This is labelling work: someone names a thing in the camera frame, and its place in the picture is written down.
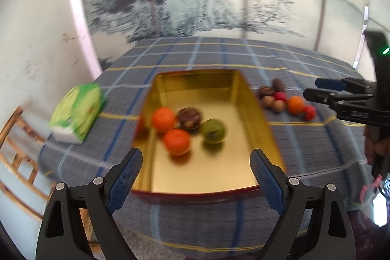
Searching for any small red tomato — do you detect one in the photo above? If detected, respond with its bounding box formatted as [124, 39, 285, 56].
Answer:
[302, 105, 317, 121]

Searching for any orange round fruit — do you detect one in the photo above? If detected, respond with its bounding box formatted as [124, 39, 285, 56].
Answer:
[287, 96, 305, 116]

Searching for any tan round longan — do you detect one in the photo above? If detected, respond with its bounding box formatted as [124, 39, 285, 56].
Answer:
[272, 100, 286, 114]

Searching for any dark brown avocado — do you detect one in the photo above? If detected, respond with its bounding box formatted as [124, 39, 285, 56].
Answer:
[272, 78, 286, 92]

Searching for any tan brown longan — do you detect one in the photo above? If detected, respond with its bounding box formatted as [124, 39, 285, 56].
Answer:
[261, 95, 275, 109]

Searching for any dark brown mangosteen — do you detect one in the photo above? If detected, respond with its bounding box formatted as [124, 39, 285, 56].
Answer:
[258, 86, 276, 98]

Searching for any orange tangerine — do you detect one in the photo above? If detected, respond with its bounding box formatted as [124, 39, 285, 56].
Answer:
[163, 129, 190, 156]

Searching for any orange mandarin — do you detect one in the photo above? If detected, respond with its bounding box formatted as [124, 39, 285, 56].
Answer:
[152, 107, 176, 133]

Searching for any green tomato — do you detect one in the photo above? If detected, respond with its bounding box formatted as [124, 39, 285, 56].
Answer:
[200, 119, 227, 144]

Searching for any dark purple mangosteen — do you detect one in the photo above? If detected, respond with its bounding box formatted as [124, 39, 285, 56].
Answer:
[177, 107, 202, 131]

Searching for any person right hand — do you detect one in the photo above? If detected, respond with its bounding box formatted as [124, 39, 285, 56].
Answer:
[364, 126, 389, 166]

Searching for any green tissue pack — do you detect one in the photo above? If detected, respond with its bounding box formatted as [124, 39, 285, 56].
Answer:
[49, 83, 104, 144]

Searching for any wooden bamboo chair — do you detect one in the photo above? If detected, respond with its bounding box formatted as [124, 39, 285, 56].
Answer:
[1, 106, 100, 251]

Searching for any gold metal tin tray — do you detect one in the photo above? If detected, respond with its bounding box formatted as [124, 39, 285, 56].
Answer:
[132, 69, 285, 199]

